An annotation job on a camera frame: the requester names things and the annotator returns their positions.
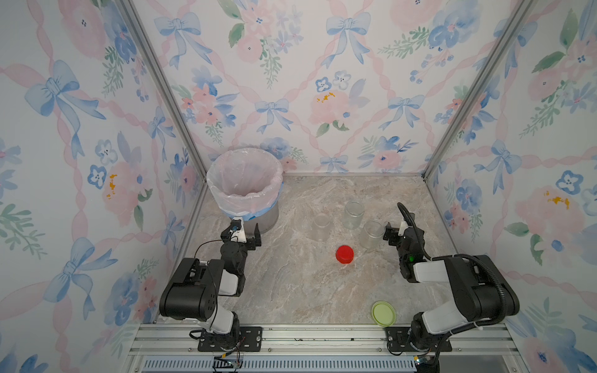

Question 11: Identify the aluminium corner post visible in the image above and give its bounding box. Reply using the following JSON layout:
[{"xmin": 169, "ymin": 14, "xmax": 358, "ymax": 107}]
[
  {"xmin": 421, "ymin": 0, "xmax": 536, "ymax": 182},
  {"xmin": 115, "ymin": 0, "xmax": 207, "ymax": 182}
]

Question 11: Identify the right aluminium corner post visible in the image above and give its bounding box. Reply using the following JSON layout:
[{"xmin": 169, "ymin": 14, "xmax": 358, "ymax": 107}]
[{"xmin": 421, "ymin": 0, "xmax": 536, "ymax": 182}]

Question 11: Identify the red lid peanut jar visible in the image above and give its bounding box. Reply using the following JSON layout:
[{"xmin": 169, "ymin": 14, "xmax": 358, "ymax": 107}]
[{"xmin": 312, "ymin": 214, "xmax": 333, "ymax": 242}]

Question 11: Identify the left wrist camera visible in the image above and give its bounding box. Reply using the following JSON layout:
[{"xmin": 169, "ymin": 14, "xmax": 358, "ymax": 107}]
[{"xmin": 230, "ymin": 218, "xmax": 247, "ymax": 243}]

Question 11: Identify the red jar lid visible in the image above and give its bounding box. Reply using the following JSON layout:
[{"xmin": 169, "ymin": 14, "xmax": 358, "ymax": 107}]
[{"xmin": 335, "ymin": 245, "xmax": 354, "ymax": 264}]

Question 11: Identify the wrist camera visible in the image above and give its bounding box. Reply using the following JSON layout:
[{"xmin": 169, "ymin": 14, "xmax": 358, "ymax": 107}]
[
  {"xmin": 230, "ymin": 218, "xmax": 247, "ymax": 243},
  {"xmin": 398, "ymin": 218, "xmax": 413, "ymax": 236}
]

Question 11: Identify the grey mesh trash bin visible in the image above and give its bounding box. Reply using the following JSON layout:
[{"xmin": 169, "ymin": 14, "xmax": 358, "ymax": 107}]
[{"xmin": 244, "ymin": 203, "xmax": 279, "ymax": 236}]

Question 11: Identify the green lid jar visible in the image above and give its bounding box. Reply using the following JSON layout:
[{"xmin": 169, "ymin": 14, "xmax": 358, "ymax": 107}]
[
  {"xmin": 342, "ymin": 201, "xmax": 365, "ymax": 229},
  {"xmin": 359, "ymin": 221, "xmax": 385, "ymax": 250}
]

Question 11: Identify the left aluminium corner post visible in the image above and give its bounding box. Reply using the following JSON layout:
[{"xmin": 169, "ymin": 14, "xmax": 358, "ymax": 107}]
[{"xmin": 115, "ymin": 0, "xmax": 207, "ymax": 182}]

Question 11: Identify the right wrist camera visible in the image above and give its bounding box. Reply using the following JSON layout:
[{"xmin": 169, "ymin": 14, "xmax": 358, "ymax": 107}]
[{"xmin": 398, "ymin": 218, "xmax": 413, "ymax": 236}]

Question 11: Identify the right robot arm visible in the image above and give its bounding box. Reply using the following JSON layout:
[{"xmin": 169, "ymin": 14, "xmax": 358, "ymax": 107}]
[{"xmin": 382, "ymin": 224, "xmax": 520, "ymax": 351}]

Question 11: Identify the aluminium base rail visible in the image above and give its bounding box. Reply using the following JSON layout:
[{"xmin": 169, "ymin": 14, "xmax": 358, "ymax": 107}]
[{"xmin": 122, "ymin": 323, "xmax": 528, "ymax": 372}]

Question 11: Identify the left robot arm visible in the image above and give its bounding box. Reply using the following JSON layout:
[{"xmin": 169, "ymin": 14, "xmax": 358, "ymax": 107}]
[{"xmin": 160, "ymin": 219, "xmax": 261, "ymax": 350}]

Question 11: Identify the thin black left cable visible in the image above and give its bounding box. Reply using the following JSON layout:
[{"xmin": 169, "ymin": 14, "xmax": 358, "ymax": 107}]
[{"xmin": 193, "ymin": 238, "xmax": 225, "ymax": 262}]

